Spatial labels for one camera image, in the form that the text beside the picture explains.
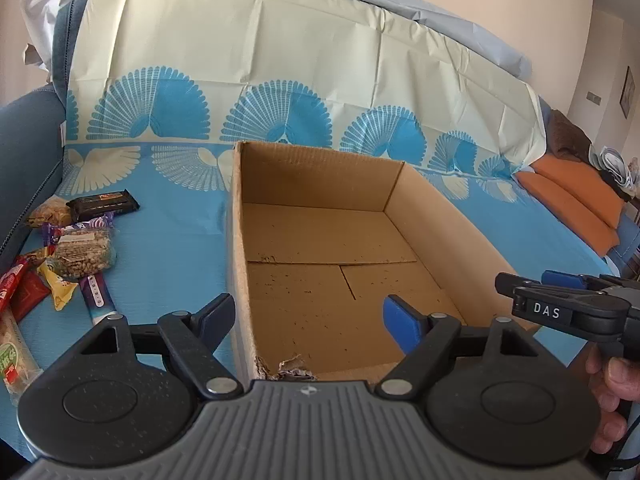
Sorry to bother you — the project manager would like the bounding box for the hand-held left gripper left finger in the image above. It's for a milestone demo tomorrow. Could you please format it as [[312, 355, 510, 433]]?
[[80, 292, 241, 402]]

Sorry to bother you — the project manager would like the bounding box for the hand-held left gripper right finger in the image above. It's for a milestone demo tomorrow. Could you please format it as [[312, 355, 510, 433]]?
[[375, 295, 539, 402]]

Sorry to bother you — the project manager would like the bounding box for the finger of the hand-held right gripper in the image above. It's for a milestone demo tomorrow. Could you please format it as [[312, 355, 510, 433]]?
[[511, 284, 601, 331], [495, 270, 608, 301]]

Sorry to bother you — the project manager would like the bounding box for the brown cardboard box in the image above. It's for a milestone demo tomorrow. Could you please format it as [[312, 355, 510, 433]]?
[[226, 140, 543, 383]]

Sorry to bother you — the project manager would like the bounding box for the black snack bar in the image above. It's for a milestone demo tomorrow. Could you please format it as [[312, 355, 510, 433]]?
[[66, 189, 141, 221]]

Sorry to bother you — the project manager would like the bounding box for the person's right hand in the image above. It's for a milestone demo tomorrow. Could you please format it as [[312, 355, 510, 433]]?
[[585, 345, 640, 456]]

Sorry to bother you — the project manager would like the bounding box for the orange cushion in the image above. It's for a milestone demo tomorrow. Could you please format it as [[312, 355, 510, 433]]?
[[515, 152, 626, 256]]

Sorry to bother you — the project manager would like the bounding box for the purple white tube packet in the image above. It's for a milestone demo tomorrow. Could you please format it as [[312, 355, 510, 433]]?
[[79, 272, 124, 328]]

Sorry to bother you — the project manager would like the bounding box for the white blue cloth bundle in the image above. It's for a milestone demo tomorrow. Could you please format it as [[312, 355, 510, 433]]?
[[590, 145, 632, 187]]

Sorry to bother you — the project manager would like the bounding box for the brown cloth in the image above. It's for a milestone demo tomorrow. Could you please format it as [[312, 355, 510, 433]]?
[[545, 109, 597, 163]]

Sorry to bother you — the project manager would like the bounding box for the clear nut brittle packet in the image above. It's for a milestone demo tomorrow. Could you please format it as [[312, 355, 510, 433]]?
[[52, 227, 119, 281]]

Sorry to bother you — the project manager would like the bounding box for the purple white candy packet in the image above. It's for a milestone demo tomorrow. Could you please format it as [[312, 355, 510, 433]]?
[[60, 212, 117, 237]]

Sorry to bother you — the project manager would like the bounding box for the yellow snack packet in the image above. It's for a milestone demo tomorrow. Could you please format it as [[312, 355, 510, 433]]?
[[37, 259, 80, 312]]

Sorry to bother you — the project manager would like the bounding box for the small purple candy packet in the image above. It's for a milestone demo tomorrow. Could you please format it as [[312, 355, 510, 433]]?
[[42, 222, 62, 259]]

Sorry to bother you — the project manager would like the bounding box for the red packet gold print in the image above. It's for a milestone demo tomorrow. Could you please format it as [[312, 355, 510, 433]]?
[[10, 270, 52, 324]]

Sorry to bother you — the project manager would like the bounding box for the golden peanut candy packet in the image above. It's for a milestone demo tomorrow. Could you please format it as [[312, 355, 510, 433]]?
[[25, 196, 73, 228]]

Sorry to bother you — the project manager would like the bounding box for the clear packet green label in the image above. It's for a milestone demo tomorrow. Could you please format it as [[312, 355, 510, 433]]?
[[0, 309, 44, 407]]

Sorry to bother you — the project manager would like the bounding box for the long red snack packet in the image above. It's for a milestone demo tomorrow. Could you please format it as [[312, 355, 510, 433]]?
[[0, 255, 33, 314]]

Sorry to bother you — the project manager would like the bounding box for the blue cream fan print cloth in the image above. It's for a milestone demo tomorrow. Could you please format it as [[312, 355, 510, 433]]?
[[10, 0, 621, 411]]

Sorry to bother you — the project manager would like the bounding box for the light grey cover sheet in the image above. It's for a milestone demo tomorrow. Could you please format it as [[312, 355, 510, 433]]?
[[20, 0, 534, 81]]

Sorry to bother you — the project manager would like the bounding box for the small framed wall picture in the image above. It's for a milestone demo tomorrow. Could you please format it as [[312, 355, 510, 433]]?
[[619, 66, 636, 120]]

